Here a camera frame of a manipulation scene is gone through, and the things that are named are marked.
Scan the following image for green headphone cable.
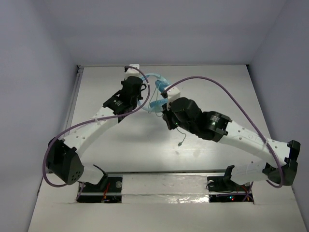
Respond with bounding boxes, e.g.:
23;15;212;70
151;89;187;147

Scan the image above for light blue headphones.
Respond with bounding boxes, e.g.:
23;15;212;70
142;73;171;117

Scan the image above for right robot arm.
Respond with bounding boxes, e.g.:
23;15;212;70
162;97;300;190

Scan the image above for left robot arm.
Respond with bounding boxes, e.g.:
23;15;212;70
43;76;148;190

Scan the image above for white foam front block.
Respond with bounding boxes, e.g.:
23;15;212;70
121;174;209;204

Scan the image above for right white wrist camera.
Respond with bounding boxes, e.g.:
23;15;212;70
161;87;181;102

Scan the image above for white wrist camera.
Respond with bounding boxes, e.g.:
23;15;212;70
161;87;181;102
124;64;140;79

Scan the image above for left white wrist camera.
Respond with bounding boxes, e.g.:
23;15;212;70
124;64;140;79

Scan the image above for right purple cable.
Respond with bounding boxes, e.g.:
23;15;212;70
161;76;284;203

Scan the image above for purple cable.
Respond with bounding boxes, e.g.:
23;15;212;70
42;65;152;201
161;76;284;203

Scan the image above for aluminium rail left edge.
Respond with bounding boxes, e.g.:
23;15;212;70
60;65;84;131

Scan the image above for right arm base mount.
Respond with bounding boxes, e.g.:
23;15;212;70
206;165;254;203

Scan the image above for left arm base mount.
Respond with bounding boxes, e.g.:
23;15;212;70
76;165;123;203

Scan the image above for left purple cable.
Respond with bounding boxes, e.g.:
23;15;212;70
42;65;152;201

